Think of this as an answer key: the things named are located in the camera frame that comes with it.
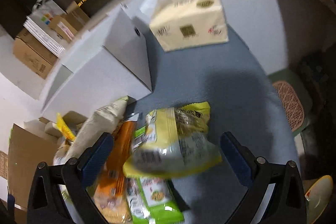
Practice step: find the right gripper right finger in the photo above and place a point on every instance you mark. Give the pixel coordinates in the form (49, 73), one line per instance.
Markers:
(287, 203)

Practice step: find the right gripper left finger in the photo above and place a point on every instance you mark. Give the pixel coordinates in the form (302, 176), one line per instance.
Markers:
(46, 204)

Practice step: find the orange snack bag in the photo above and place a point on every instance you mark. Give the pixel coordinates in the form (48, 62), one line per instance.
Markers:
(110, 197)

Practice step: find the beige grey snack bag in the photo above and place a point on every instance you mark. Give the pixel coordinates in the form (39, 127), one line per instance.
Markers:
(105, 119)

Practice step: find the yellow-green snack bag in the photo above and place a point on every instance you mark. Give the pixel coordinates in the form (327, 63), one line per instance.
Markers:
(175, 144)

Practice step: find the floor cardboard box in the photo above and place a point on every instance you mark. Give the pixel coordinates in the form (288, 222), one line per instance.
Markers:
(35, 141)

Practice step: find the green snack bag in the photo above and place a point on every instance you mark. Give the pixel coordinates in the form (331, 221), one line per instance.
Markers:
(149, 197)

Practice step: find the green stool with pink pad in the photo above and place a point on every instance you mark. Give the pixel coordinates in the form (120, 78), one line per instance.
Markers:
(295, 99)

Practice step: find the white storage box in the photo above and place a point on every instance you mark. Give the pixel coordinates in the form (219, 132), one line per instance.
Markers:
(107, 62)

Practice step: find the large cardboard box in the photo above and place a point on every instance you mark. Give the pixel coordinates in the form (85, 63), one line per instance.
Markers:
(33, 54)

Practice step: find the small cardboard box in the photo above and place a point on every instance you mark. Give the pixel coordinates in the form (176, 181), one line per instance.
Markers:
(68, 24)

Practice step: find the white patterned paper bag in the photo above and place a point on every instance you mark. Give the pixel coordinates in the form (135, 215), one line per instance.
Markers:
(38, 24)

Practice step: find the cream tissue pack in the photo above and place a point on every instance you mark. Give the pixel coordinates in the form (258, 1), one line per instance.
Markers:
(180, 24)

